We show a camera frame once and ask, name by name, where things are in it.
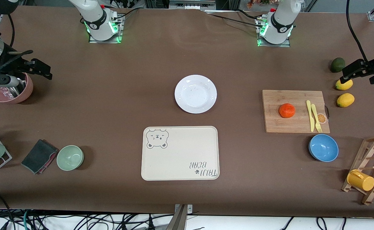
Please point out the pink bowl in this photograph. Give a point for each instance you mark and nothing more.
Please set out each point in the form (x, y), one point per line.
(27, 89)

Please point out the yellow plastic knife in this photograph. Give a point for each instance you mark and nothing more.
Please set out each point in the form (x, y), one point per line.
(309, 111)

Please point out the dark green avocado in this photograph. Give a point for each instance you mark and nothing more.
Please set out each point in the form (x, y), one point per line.
(337, 65)

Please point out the wooden cutting board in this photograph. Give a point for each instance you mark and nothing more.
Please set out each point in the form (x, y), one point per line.
(286, 124)

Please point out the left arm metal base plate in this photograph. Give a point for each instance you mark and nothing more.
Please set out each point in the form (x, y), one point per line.
(287, 44)

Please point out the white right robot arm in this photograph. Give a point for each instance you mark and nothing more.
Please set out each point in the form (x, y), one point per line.
(94, 19)

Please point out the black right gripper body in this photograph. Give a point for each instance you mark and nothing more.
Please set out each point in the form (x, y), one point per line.
(11, 60)

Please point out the dark grey folded cloth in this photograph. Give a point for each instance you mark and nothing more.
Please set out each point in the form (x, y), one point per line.
(38, 156)

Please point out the orange fruit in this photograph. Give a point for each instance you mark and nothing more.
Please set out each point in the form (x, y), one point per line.
(287, 110)

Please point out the metal table clamp bracket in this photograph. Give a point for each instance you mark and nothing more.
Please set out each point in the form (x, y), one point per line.
(180, 220)

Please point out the yellow plastic fork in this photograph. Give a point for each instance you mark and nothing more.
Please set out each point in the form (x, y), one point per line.
(315, 115)

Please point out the cream tray with bear print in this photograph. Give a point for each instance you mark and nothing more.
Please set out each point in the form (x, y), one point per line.
(180, 156)

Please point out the pale green bowl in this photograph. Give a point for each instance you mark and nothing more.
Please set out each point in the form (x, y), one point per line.
(70, 158)

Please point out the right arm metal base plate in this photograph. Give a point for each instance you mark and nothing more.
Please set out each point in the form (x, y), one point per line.
(118, 37)

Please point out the white round plate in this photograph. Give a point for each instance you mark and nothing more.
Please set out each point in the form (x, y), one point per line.
(195, 94)

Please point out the yellow mug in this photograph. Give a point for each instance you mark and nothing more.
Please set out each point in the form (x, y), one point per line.
(361, 181)

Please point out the metal scoop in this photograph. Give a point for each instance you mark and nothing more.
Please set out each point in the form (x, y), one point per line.
(14, 91)

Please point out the blue bowl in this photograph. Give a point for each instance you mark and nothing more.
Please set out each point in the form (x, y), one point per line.
(323, 148)

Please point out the yellow lemon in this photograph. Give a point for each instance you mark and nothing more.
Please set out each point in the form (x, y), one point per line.
(345, 85)
(345, 100)

